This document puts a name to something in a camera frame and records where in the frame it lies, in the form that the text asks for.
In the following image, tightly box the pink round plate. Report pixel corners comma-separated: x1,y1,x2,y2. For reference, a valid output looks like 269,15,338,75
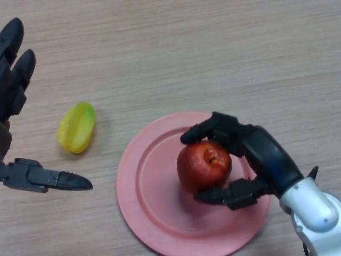
116,111,272,256

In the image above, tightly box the red apple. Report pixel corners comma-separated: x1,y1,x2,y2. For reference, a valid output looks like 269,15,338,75
176,140,233,195

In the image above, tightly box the yellow green starfruit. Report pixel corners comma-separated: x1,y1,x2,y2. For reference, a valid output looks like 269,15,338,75
55,101,96,155

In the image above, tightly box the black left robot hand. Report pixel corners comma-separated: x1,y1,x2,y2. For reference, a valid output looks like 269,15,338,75
0,17,94,194

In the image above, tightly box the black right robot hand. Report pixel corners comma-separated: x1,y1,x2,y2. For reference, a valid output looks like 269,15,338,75
180,111,320,211

